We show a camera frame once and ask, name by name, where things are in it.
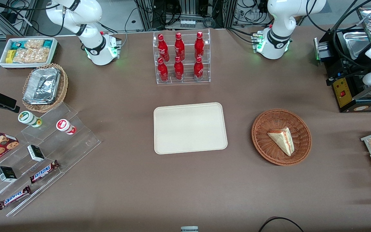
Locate light wicker basket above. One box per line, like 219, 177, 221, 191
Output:
22, 63, 69, 113

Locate beige plastic tray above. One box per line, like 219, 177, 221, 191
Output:
153, 102, 228, 155

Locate brown round wicker basket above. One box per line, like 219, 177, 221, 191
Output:
251, 109, 312, 166

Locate wrapped triangle sandwich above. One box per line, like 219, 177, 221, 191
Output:
267, 127, 294, 157

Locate green lid yogurt cup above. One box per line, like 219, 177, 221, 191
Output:
18, 111, 43, 128

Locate silver foil packets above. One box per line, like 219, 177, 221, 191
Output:
23, 67, 61, 105

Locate white snack bin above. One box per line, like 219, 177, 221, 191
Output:
0, 37, 58, 69

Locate clear rice cracker bag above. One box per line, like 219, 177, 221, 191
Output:
24, 39, 44, 49
31, 47, 50, 63
13, 48, 33, 63

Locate small black box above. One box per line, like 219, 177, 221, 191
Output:
27, 144, 45, 162
0, 166, 18, 183

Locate red lid yogurt cup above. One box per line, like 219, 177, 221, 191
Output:
56, 119, 77, 135

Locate Snickers bar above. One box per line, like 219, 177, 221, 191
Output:
0, 185, 32, 210
30, 160, 60, 184

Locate clear acrylic tiered stand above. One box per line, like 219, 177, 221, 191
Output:
0, 103, 102, 217

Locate red cola bottle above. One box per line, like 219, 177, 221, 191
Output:
193, 56, 204, 81
194, 31, 205, 60
157, 57, 169, 82
157, 34, 170, 62
174, 56, 185, 81
174, 32, 186, 62

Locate clear acrylic bottle rack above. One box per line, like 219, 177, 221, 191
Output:
152, 29, 211, 85

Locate white power strip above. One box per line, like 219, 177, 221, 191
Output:
179, 19, 206, 29

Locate black sealing machine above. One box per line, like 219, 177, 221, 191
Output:
314, 28, 371, 113

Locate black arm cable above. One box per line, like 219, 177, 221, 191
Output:
0, 0, 65, 37

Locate aluminium frame rack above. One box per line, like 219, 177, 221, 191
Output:
134, 0, 239, 32

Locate black looped cable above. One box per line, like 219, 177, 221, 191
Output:
258, 217, 305, 232

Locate black machine cable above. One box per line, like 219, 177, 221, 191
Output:
332, 0, 371, 70

